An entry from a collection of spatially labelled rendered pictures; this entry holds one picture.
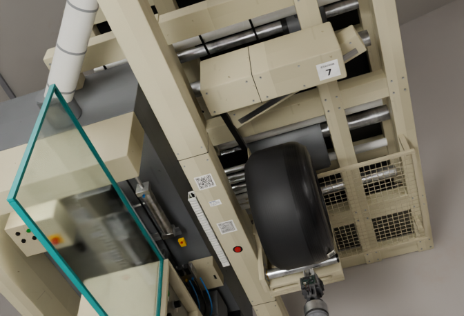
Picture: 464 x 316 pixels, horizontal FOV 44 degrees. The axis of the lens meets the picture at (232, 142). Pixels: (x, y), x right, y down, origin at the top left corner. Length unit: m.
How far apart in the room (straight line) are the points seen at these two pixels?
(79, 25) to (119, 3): 0.41
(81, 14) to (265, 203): 1.04
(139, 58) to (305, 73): 0.74
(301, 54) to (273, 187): 0.57
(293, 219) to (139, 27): 0.99
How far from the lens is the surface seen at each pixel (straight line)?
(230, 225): 2.59
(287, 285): 2.81
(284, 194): 2.38
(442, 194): 4.16
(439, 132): 4.62
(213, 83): 2.44
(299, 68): 2.42
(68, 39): 2.40
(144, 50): 2.05
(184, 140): 2.26
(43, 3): 4.88
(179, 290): 2.68
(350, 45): 2.56
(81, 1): 2.31
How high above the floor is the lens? 3.03
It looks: 37 degrees down
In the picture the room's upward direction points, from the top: 23 degrees counter-clockwise
